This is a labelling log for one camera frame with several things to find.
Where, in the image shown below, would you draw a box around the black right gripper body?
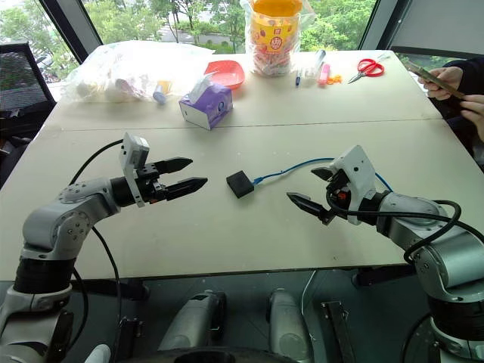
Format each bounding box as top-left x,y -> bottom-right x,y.
325,169 -> 353,219

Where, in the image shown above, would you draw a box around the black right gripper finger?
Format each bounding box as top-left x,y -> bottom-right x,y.
286,191 -> 337,226
310,166 -> 336,182

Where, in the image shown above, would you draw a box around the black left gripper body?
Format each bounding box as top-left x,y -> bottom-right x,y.
134,162 -> 169,206

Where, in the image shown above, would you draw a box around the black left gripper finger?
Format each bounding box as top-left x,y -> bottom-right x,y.
153,157 -> 194,176
164,176 -> 209,202

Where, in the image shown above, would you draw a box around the black square adapter block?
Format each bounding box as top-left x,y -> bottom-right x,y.
225,170 -> 256,200

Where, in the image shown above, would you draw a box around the person's hand holding phone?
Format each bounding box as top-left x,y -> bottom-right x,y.
417,66 -> 464,101

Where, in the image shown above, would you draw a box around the person's bare hand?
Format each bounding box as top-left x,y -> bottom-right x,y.
459,94 -> 484,143

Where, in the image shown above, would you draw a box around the purple tissue box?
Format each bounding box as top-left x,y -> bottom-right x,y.
178,72 -> 234,132

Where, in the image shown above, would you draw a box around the black table support bar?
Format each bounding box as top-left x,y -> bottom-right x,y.
352,263 -> 417,288
70,278 -> 151,303

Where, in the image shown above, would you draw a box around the red plastic bowl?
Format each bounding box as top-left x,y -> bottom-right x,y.
203,59 -> 247,92

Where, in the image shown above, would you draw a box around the clear plastic syringe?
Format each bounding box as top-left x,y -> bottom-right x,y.
311,48 -> 327,77

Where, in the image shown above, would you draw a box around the large clear plastic bag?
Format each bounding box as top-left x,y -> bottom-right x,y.
61,39 -> 217,106

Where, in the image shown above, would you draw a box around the silver rounded robot leg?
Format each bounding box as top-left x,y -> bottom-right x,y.
266,287 -> 314,363
157,289 -> 228,353

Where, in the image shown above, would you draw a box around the candy jar with orange lid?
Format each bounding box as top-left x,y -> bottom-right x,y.
247,0 -> 304,77

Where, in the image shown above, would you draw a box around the orange-lidded snack jar in bag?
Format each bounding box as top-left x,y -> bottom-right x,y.
239,0 -> 317,79

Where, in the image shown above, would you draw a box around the black mesh office chair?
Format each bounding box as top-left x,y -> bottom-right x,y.
0,41 -> 58,156

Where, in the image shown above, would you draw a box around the person's dark sleeve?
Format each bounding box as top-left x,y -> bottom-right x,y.
442,56 -> 484,98

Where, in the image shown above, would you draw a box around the blue cable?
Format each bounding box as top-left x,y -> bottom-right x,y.
253,157 -> 394,193

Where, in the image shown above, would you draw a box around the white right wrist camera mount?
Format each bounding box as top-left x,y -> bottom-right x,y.
327,144 -> 377,226

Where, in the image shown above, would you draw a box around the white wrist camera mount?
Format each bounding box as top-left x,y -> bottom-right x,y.
118,132 -> 150,208
327,144 -> 377,226

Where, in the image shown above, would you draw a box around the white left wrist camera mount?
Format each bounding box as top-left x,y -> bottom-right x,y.
118,132 -> 150,208

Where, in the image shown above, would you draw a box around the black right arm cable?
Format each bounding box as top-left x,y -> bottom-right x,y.
325,188 -> 484,265

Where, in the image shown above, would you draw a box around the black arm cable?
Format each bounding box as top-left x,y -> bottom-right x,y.
69,138 -> 126,343
325,188 -> 484,265

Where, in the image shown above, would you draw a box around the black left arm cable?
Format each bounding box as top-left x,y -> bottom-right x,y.
69,138 -> 126,343

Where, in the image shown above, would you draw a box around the white cable under table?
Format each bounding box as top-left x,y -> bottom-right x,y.
300,268 -> 318,342

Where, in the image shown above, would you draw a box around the red handled scissors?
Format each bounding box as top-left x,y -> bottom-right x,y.
347,57 -> 386,85

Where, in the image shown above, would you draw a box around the black table leg bracket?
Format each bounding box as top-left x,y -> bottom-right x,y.
118,316 -> 145,361
320,299 -> 359,363

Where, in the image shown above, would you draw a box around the dark window frame pillar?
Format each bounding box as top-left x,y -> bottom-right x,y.
358,0 -> 414,51
39,0 -> 104,64

